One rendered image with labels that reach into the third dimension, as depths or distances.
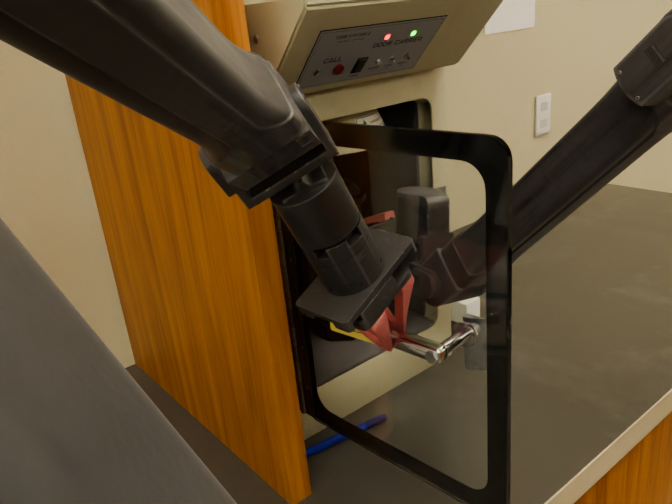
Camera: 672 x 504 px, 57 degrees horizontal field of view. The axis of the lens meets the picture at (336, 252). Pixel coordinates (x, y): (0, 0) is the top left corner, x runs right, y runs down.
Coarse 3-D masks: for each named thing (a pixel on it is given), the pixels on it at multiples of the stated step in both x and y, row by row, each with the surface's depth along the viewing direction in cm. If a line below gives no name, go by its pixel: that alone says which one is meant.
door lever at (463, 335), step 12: (456, 324) 59; (396, 336) 59; (408, 336) 58; (420, 336) 58; (456, 336) 58; (468, 336) 58; (396, 348) 59; (408, 348) 58; (420, 348) 57; (432, 348) 56; (444, 348) 56; (432, 360) 56; (444, 360) 56
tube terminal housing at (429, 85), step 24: (264, 0) 68; (432, 72) 87; (312, 96) 75; (336, 96) 78; (360, 96) 80; (384, 96) 83; (408, 96) 85; (432, 96) 88; (432, 120) 89; (312, 432) 88
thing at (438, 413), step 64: (384, 128) 58; (384, 192) 61; (448, 192) 55; (448, 256) 57; (320, 320) 75; (448, 320) 60; (320, 384) 80; (384, 384) 70; (448, 384) 63; (384, 448) 74; (448, 448) 66
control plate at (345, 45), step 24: (384, 24) 68; (408, 24) 71; (432, 24) 73; (312, 48) 65; (336, 48) 67; (360, 48) 70; (384, 48) 72; (408, 48) 75; (312, 72) 68; (360, 72) 74; (384, 72) 77
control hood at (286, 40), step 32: (288, 0) 61; (320, 0) 59; (352, 0) 62; (384, 0) 65; (416, 0) 68; (448, 0) 71; (480, 0) 75; (256, 32) 66; (288, 32) 62; (448, 32) 77; (288, 64) 65; (416, 64) 80; (448, 64) 85
